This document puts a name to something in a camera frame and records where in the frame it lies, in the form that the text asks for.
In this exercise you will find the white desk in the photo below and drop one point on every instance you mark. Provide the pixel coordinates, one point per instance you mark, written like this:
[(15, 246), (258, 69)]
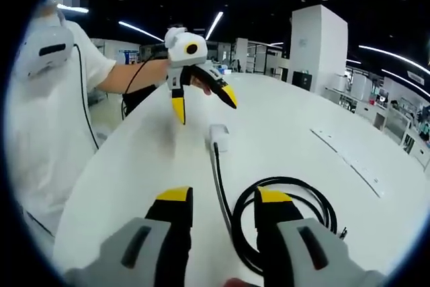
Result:
[(268, 152)]

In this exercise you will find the short ceiling light strip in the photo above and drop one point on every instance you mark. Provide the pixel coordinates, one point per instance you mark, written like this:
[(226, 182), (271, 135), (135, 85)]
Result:
[(214, 25)]

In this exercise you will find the person's white shirt torso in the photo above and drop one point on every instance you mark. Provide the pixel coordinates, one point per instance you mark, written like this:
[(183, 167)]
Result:
[(43, 132)]

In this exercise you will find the black cabinet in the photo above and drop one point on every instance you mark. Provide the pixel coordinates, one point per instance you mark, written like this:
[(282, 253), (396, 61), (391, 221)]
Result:
[(301, 81)]

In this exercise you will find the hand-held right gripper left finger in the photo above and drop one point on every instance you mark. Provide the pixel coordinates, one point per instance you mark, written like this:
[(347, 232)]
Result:
[(134, 256)]

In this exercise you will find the small blue white box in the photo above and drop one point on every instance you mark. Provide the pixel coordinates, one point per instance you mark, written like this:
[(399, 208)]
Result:
[(225, 71)]

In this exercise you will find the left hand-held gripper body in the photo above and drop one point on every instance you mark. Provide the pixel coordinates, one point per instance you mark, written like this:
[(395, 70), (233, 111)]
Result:
[(181, 55)]

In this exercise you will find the white square column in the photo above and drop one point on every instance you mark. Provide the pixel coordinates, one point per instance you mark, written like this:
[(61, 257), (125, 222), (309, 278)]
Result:
[(319, 48)]

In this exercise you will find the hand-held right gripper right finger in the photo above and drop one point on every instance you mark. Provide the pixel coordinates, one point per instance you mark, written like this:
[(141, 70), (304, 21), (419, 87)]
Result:
[(312, 260)]

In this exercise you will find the blue wall poster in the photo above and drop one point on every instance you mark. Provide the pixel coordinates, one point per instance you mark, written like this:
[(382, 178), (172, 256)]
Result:
[(128, 56)]

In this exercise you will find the curved ceiling light strip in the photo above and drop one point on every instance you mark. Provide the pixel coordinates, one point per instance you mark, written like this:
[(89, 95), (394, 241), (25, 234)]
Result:
[(386, 51)]

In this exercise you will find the person's left hand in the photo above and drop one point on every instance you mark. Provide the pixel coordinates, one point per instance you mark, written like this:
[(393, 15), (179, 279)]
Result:
[(200, 82)]

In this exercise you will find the row of white office desks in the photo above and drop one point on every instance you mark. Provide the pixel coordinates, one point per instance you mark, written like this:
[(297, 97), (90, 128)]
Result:
[(386, 115)]

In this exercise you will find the person's right hand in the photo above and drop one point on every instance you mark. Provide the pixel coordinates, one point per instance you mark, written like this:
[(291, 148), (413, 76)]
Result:
[(243, 283)]

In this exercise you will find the white cylindrical appliance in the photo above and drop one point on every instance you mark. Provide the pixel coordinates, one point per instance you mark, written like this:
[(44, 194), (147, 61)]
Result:
[(341, 83)]

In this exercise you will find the white VR headset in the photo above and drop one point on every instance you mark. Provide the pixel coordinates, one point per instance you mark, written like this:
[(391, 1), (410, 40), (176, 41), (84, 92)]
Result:
[(33, 65)]

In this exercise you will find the white desk cover plate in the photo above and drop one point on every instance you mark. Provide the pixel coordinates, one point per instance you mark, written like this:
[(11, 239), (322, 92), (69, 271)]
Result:
[(349, 162)]

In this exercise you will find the white box appliance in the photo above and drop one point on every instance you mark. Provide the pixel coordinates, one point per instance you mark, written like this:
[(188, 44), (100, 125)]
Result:
[(362, 87)]

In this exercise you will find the white charger adapter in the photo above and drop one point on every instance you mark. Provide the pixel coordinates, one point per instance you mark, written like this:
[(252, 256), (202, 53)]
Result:
[(220, 135)]

